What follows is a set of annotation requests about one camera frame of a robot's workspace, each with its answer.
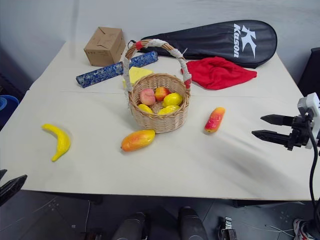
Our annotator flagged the large yellow lemon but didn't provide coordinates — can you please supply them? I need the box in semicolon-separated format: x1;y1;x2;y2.
162;92;184;107

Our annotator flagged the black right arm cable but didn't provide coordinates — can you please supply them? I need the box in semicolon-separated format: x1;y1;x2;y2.
305;112;320;209

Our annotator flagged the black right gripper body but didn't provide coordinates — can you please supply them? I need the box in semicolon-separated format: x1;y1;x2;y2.
286;113;315;151

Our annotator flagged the black cabinet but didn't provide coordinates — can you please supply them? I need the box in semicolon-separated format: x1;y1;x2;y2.
297;47;320;99

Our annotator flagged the yellow sponge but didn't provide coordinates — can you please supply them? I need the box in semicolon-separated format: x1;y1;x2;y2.
122;66;154;89

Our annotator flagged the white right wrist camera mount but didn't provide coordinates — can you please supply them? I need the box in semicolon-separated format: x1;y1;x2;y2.
296;92;320;151

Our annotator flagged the woven wicker basket with handle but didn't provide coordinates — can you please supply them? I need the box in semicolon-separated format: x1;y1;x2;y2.
122;38;193;135

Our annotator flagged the small black metal device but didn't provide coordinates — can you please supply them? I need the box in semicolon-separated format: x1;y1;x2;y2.
216;216;239;240

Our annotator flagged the pink peach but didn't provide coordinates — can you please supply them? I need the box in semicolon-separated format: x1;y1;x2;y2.
139;88;157;105

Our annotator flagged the yellow banana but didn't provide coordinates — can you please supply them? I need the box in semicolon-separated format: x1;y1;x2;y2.
41;123;72;163

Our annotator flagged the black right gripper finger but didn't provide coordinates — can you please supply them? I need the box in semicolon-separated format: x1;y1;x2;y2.
260;114;295;127
251;129;292;147

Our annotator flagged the brown cardboard box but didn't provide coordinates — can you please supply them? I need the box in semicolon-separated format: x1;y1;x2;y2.
83;26;127;67

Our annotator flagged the red orange mango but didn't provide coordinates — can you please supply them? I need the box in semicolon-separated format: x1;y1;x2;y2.
204;106;226;134

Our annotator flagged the white red sneaker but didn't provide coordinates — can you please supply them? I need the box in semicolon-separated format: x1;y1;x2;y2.
292;218;316;240

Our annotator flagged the blue patterned folded umbrella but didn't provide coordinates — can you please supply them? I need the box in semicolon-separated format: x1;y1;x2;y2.
75;50;160;89

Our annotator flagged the red cloth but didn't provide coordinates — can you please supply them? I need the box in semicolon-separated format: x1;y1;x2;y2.
180;56;258;91

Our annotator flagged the dark rounded shape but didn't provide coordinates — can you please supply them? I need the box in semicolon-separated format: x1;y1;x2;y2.
111;211;151;240
178;206;209;240

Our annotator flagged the blue round container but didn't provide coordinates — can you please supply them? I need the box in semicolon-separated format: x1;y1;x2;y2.
0;94;20;114

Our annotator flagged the orange yellow mango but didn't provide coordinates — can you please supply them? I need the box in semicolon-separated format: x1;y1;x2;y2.
120;128;156;153

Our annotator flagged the red and yellow apple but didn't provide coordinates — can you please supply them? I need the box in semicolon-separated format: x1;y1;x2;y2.
154;86;172;102

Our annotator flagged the black Kason racket bag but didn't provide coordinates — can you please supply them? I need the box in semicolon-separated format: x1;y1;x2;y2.
127;19;278;70

